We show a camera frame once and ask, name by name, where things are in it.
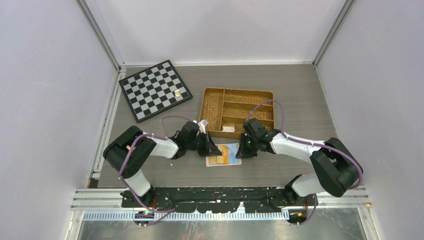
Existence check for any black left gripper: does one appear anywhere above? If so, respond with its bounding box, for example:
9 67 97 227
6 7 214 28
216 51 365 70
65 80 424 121
186 131 222 157

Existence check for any beige leather card holder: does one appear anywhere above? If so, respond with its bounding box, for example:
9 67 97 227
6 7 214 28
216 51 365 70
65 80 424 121
205 143 242 167

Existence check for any gold card black stripe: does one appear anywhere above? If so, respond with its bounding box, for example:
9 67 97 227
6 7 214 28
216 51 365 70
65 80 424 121
216 144 229 165

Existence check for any white card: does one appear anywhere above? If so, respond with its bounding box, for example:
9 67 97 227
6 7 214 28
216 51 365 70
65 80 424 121
222 124 236 133

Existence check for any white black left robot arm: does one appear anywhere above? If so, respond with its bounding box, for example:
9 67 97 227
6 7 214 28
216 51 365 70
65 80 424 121
102 120 222 207

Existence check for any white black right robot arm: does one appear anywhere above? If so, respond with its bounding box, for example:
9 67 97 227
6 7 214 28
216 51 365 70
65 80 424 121
236 118 364 205

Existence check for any woven wicker divided tray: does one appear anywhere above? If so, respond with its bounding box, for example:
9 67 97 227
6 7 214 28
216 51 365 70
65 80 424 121
199 87 274 139

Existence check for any black white chessboard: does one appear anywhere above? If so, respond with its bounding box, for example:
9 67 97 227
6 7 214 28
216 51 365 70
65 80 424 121
118 60 193 123

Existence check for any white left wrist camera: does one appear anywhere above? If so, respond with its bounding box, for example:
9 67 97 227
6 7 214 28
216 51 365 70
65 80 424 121
197 119 209 134

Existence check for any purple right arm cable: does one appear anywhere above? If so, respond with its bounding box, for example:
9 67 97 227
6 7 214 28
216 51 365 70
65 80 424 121
245 99 364 228

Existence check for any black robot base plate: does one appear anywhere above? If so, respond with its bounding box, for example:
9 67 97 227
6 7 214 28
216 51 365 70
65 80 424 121
120 186 315 214

